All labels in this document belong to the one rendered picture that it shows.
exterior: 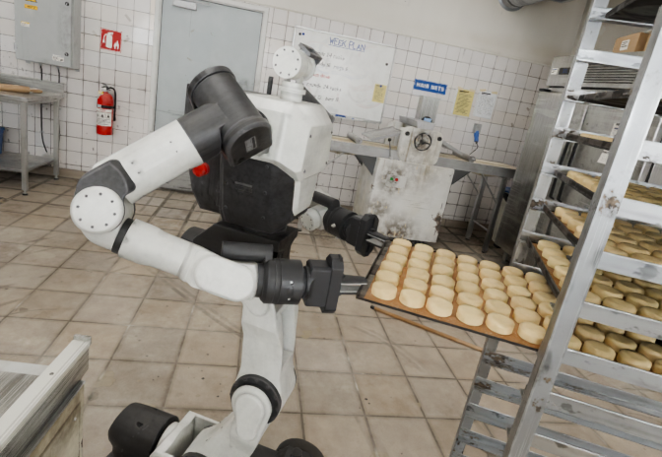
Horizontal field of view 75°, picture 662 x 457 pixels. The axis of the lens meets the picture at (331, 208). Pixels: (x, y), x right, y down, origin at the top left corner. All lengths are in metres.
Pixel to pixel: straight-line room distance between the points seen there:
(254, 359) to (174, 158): 0.62
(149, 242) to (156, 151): 0.16
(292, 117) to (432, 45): 4.40
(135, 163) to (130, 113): 4.31
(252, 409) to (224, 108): 0.77
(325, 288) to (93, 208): 0.43
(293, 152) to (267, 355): 0.54
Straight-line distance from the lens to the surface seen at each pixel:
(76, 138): 5.31
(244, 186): 0.97
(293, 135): 0.90
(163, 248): 0.80
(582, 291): 0.80
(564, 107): 1.20
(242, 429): 1.28
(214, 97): 0.82
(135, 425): 1.58
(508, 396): 1.42
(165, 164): 0.79
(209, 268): 0.78
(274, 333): 1.11
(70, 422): 0.94
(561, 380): 1.41
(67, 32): 5.04
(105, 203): 0.78
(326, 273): 0.83
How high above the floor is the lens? 1.42
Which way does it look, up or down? 16 degrees down
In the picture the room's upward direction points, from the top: 10 degrees clockwise
